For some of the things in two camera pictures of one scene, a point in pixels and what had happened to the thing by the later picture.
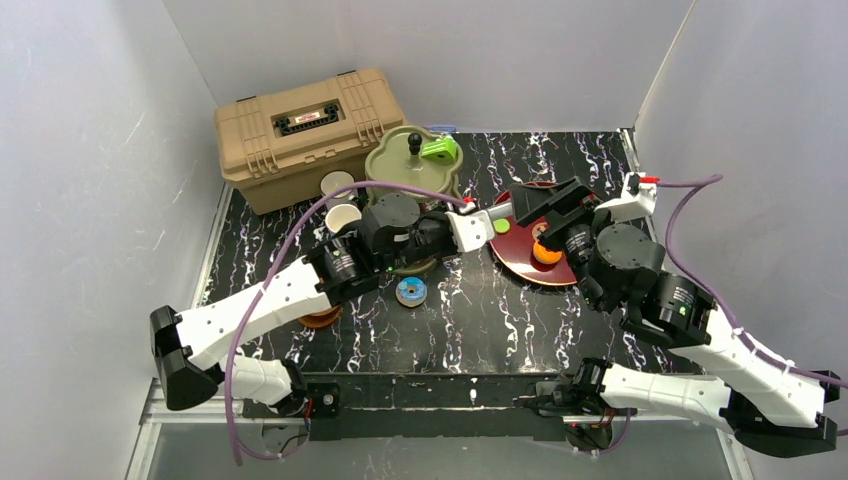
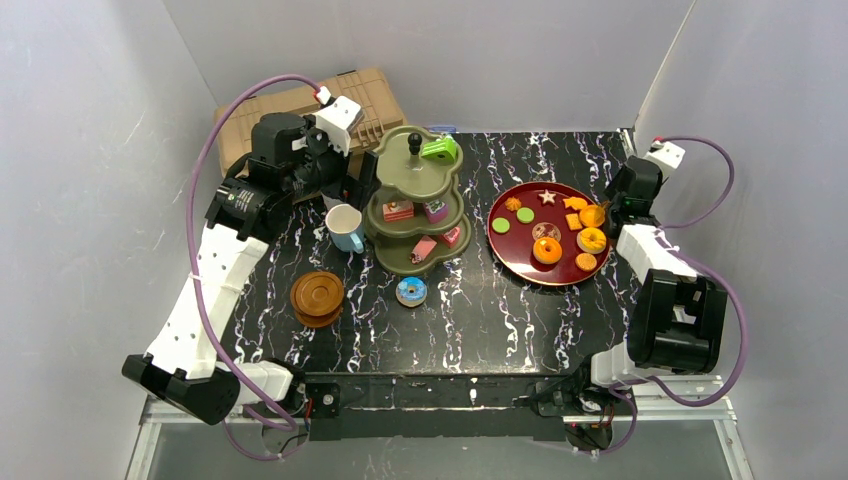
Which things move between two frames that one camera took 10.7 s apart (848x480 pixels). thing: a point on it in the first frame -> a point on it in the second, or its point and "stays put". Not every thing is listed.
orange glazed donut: [544, 256] stays put
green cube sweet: [440, 149] stays put
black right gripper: [569, 216] -> [618, 201]
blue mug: [340, 214] stays put
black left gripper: [436, 230] -> [354, 171]
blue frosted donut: [411, 291] stays put
